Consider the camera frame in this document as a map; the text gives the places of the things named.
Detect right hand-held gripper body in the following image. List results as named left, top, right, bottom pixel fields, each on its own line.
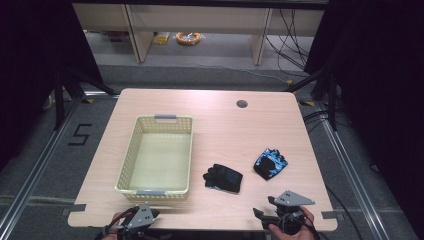
left=274, top=189, right=316, bottom=235

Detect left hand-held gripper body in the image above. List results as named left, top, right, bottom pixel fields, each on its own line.
left=117, top=202, right=156, bottom=240

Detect blue and black fingerless glove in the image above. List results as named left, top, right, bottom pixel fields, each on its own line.
left=253, top=147, right=289, bottom=181

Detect pale yellow plastic basket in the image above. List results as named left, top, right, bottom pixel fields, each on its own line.
left=114, top=114, right=195, bottom=202

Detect person's left hand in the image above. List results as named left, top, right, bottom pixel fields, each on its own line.
left=101, top=212, right=123, bottom=240

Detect person's right hand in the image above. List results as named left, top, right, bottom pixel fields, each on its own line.
left=268, top=206, right=316, bottom=240

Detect black metal stand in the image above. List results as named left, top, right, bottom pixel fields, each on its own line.
left=283, top=68, right=340, bottom=132
left=52, top=65, right=120, bottom=132

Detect black curtain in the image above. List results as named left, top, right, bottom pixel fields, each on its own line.
left=304, top=0, right=424, bottom=231
left=0, top=0, right=104, bottom=171

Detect yellow packet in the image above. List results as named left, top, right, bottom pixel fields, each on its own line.
left=152, top=31, right=171, bottom=46

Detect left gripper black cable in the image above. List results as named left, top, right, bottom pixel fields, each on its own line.
left=94, top=206, right=138, bottom=240

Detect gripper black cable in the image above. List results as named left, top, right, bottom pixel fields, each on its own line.
left=94, top=206, right=138, bottom=240
left=281, top=213, right=322, bottom=240

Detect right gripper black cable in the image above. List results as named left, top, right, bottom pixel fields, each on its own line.
left=281, top=213, right=322, bottom=240

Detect black cable beside table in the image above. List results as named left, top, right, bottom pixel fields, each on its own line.
left=323, top=183, right=365, bottom=240

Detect aluminium floor rail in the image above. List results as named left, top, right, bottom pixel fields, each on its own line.
left=315, top=101, right=386, bottom=240
left=0, top=96, right=83, bottom=236

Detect black looped floor cables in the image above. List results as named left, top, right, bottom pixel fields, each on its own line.
left=301, top=109, right=330, bottom=128

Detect thin white floor cable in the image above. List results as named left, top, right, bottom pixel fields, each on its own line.
left=166, top=62, right=292, bottom=84

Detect bundle of black floor cables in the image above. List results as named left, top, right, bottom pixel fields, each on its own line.
left=264, top=8, right=315, bottom=72

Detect orange coiled cable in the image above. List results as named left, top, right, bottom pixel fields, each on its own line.
left=175, top=31, right=203, bottom=47

